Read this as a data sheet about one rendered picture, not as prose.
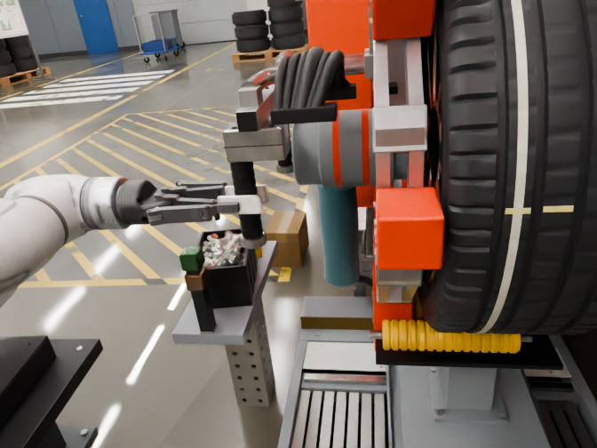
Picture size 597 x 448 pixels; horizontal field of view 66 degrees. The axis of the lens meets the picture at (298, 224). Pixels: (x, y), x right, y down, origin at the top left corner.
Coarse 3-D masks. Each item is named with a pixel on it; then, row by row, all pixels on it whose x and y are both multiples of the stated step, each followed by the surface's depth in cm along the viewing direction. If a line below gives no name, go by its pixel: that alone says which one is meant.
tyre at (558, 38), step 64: (448, 0) 54; (576, 0) 51; (448, 64) 52; (512, 64) 50; (576, 64) 49; (448, 128) 53; (512, 128) 50; (576, 128) 49; (448, 192) 54; (512, 192) 51; (576, 192) 51; (448, 256) 57; (576, 256) 54; (448, 320) 66; (512, 320) 64; (576, 320) 63
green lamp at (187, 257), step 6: (198, 246) 97; (186, 252) 95; (192, 252) 95; (198, 252) 95; (180, 258) 95; (186, 258) 94; (192, 258) 94; (198, 258) 95; (186, 264) 95; (192, 264) 95; (198, 264) 95; (186, 270) 96; (192, 270) 96; (198, 270) 96
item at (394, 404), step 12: (396, 372) 128; (396, 384) 125; (528, 384) 118; (396, 396) 121; (396, 408) 118; (396, 420) 114; (540, 420) 109; (396, 432) 112; (396, 444) 109; (552, 444) 103
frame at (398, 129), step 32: (384, 64) 59; (416, 64) 58; (384, 96) 57; (416, 96) 56; (384, 128) 56; (416, 128) 55; (384, 160) 58; (416, 160) 57; (384, 288) 71; (416, 288) 70
